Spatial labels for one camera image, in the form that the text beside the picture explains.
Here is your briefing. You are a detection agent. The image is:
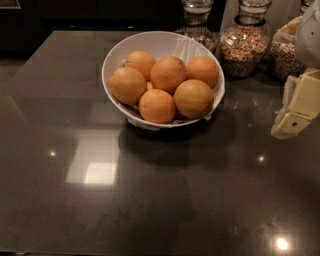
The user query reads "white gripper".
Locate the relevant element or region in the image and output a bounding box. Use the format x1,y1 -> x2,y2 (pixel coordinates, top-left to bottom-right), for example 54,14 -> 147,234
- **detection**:
271,0 -> 320,139

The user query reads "orange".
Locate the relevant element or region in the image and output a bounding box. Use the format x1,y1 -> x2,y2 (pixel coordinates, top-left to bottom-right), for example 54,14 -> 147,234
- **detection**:
125,51 -> 156,81
139,89 -> 176,124
186,56 -> 219,88
150,56 -> 187,94
173,79 -> 214,119
108,67 -> 147,105

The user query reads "white bowl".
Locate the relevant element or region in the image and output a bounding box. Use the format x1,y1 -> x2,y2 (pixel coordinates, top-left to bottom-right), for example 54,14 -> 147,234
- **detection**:
101,30 -> 226,131

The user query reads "glass jar with brown grains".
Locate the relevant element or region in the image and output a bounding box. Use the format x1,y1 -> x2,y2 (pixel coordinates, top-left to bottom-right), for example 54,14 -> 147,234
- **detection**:
267,0 -> 314,81

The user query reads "glass jar with mixed cereal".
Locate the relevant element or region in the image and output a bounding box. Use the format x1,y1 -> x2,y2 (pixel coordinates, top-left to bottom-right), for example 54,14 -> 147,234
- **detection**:
219,0 -> 272,79

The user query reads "glass jar with grains left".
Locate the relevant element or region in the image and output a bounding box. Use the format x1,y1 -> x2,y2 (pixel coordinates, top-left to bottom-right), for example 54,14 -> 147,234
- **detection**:
176,0 -> 218,53

